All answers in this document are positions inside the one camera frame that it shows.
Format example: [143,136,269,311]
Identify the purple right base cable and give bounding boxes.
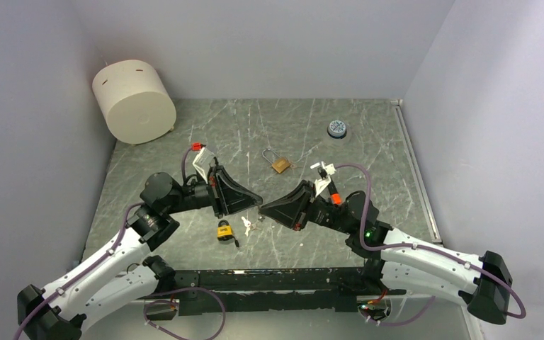
[358,286,437,329]

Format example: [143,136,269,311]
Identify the cream cylindrical container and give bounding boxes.
[92,59,177,145]

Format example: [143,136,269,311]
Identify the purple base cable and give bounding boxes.
[358,286,437,329]
[142,286,228,340]

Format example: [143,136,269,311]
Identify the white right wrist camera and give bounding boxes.
[310,161,336,197]

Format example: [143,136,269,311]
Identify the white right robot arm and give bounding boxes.
[259,181,526,325]

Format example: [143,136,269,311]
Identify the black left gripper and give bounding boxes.
[165,165,262,218]

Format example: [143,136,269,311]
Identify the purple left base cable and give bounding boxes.
[142,286,228,340]

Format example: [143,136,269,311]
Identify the yellow black padlock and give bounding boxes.
[217,220,240,248]

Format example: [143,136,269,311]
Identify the orange black marker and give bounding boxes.
[327,180,342,205]

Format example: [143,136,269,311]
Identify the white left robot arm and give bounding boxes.
[13,165,263,339]

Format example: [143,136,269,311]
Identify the small brass padlock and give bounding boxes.
[261,148,291,174]

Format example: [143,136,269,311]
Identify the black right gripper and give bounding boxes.
[260,179,354,234]

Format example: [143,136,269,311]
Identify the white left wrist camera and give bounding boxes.
[192,144,217,181]

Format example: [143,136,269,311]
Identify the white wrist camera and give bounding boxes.
[192,144,217,181]
[310,161,336,197]

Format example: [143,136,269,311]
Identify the silver key pair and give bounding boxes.
[241,216,258,237]

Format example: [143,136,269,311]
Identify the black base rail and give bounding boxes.
[147,267,406,316]

